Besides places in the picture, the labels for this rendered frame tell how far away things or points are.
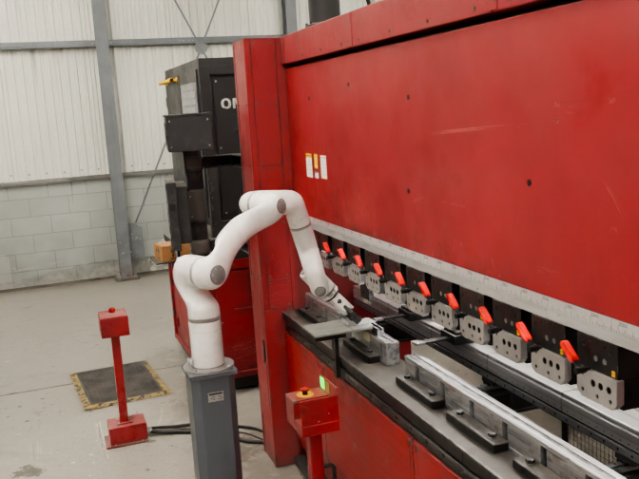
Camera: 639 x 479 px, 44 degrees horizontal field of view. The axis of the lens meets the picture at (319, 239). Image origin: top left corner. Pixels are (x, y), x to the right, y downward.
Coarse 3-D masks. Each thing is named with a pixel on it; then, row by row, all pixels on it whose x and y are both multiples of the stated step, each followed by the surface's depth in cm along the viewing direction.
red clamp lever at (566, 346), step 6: (564, 342) 199; (564, 348) 198; (570, 348) 198; (570, 354) 197; (576, 354) 197; (570, 360) 197; (576, 360) 196; (576, 366) 195; (582, 366) 195; (576, 372) 194; (582, 372) 194
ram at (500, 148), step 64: (320, 64) 355; (384, 64) 290; (448, 64) 246; (512, 64) 213; (576, 64) 188; (320, 128) 364; (384, 128) 297; (448, 128) 251; (512, 128) 217; (576, 128) 191; (320, 192) 375; (384, 192) 304; (448, 192) 255; (512, 192) 220; (576, 192) 193; (384, 256) 311; (448, 256) 260; (512, 256) 224; (576, 256) 196; (576, 320) 199
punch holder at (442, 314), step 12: (432, 276) 273; (432, 288) 274; (444, 288) 265; (456, 288) 261; (444, 300) 266; (456, 300) 261; (432, 312) 275; (444, 312) 266; (444, 324) 267; (456, 324) 263
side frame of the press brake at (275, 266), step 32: (256, 64) 400; (256, 96) 403; (256, 128) 405; (288, 128) 410; (256, 160) 407; (288, 160) 413; (288, 224) 417; (256, 256) 423; (288, 256) 420; (256, 288) 429; (288, 288) 422; (352, 288) 435; (256, 320) 438; (288, 448) 435
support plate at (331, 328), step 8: (336, 320) 350; (304, 328) 341; (312, 328) 340; (320, 328) 340; (328, 328) 339; (336, 328) 338; (344, 328) 337; (352, 328) 337; (360, 328) 336; (368, 328) 337; (320, 336) 330
